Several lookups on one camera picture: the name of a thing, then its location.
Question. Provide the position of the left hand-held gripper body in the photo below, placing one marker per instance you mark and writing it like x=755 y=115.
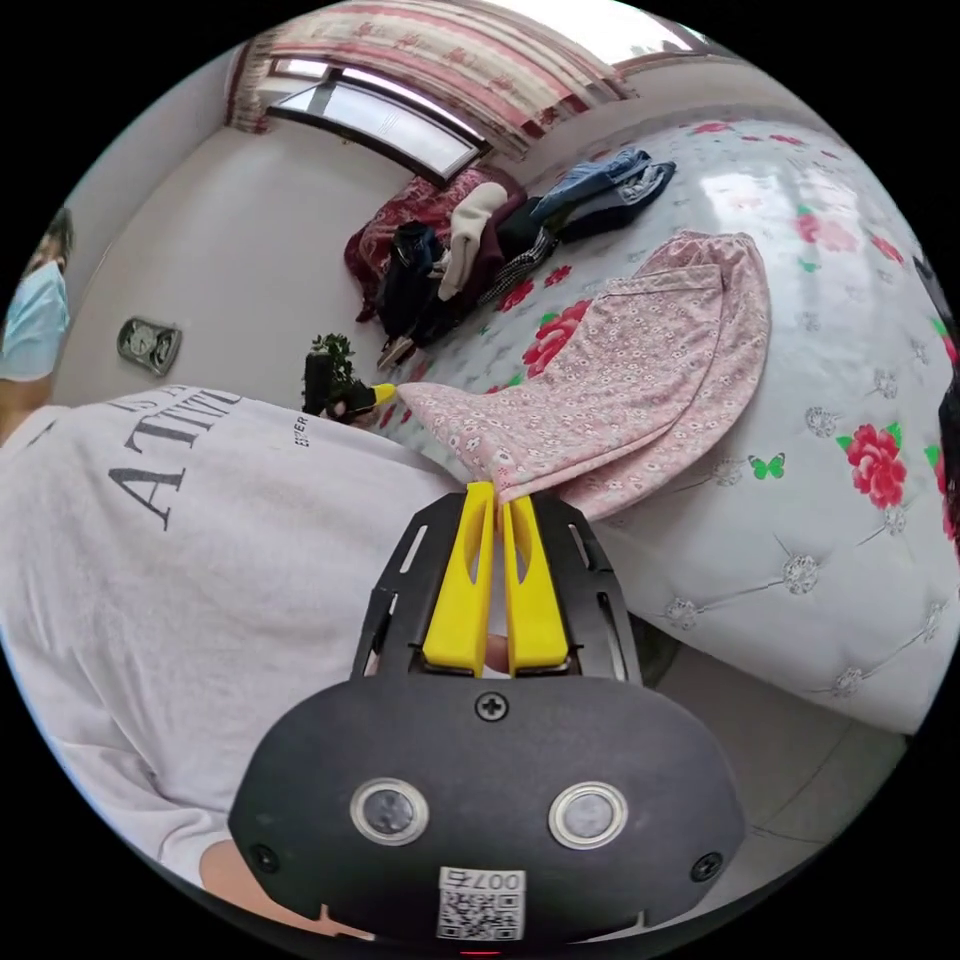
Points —
x=321 y=390

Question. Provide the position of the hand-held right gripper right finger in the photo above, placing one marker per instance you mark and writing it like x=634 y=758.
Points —
x=536 y=600

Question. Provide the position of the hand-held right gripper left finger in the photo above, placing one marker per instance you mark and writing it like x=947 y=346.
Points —
x=456 y=592

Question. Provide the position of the pink floral pants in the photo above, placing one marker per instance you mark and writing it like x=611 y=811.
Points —
x=637 y=352

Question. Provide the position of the person's right forearm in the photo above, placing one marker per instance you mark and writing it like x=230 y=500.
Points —
x=251 y=881

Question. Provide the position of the red floral blanket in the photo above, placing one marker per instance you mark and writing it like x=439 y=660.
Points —
x=386 y=225

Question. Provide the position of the bed with red floral quilt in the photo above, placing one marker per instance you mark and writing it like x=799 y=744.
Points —
x=810 y=465

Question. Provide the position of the pink striped floral curtain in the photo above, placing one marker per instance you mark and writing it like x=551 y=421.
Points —
x=450 y=52

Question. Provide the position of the green plant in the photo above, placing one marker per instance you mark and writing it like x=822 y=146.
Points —
x=336 y=349

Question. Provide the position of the pile of clothes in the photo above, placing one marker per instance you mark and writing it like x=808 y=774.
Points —
x=480 y=247

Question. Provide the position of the person's body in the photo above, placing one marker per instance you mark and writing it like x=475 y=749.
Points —
x=187 y=570

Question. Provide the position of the window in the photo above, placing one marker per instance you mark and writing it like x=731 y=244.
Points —
x=390 y=120

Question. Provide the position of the silver wall clock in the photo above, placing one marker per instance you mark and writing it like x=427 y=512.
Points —
x=148 y=346

